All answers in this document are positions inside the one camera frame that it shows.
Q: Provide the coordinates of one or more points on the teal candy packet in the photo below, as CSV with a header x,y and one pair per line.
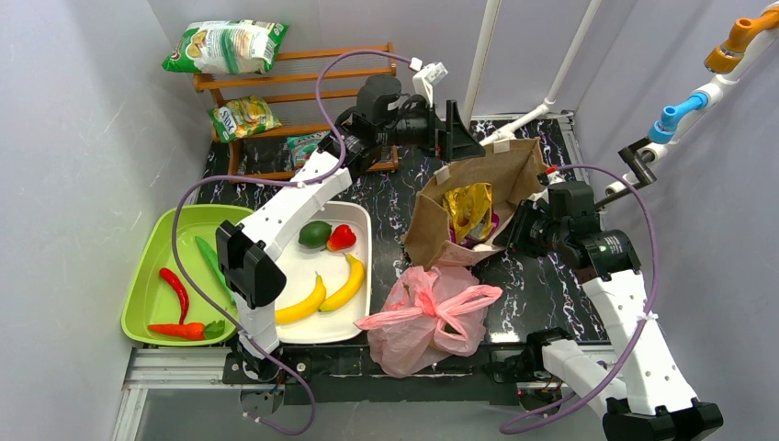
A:
x,y
302,147

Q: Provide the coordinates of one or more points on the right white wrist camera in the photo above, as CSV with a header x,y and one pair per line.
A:
x,y
551,176

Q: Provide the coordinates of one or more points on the green cucumber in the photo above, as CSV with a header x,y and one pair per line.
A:
x,y
212,261

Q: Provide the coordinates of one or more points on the right yellow banana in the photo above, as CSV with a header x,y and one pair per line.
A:
x,y
349,289

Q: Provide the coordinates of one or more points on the yellow Lays chips bag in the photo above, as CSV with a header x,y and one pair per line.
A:
x,y
467,206

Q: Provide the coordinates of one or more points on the small red tomato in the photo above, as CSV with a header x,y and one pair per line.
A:
x,y
192,331

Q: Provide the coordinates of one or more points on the brown burlap tote bag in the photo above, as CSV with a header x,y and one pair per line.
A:
x,y
509,167

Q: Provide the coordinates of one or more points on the green yellow snack bag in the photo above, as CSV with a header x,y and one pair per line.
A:
x,y
241,118

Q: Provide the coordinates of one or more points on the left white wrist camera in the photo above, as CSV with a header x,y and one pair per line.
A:
x,y
426,77

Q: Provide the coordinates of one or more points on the red chili pepper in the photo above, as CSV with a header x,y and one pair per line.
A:
x,y
171,278

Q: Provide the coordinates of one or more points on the black pipe clamp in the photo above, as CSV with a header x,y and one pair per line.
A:
x,y
641,175

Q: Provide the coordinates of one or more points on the white rectangular tray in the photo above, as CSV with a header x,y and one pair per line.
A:
x,y
301,266

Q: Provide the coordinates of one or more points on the green avocado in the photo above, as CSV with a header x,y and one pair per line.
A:
x,y
315,234

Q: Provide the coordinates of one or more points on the green white chips bag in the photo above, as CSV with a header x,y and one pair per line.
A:
x,y
227,47

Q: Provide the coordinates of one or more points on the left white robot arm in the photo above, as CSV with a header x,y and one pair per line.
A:
x,y
381,118

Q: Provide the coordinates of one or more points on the red strawberry toy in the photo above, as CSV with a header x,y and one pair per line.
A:
x,y
341,238

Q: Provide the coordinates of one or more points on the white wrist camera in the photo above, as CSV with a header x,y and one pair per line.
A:
x,y
426,77
551,176

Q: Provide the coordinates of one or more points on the pink plastic grocery bag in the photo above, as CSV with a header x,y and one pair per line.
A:
x,y
428,316

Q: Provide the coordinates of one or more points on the yellow banana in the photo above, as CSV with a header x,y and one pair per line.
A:
x,y
304,308
349,289

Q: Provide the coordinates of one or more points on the orange pipe valve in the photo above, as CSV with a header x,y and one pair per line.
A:
x,y
726,56

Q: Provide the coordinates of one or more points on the lower left yellow banana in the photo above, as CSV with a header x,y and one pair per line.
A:
x,y
304,308

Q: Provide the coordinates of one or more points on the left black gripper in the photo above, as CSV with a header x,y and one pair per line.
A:
x,y
440,131

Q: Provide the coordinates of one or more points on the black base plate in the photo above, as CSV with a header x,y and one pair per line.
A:
x,y
495,374

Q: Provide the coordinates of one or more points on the white PVC pipe frame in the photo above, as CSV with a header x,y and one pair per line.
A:
x,y
616,68

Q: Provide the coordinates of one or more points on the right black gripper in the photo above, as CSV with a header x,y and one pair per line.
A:
x,y
513,228

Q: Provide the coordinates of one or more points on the purple grape candy packet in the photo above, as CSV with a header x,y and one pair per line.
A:
x,y
479,234

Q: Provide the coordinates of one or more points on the wooden shelf rack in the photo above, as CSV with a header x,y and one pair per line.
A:
x,y
289,88

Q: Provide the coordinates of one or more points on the blue pipe valve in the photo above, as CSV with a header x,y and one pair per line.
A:
x,y
664,128

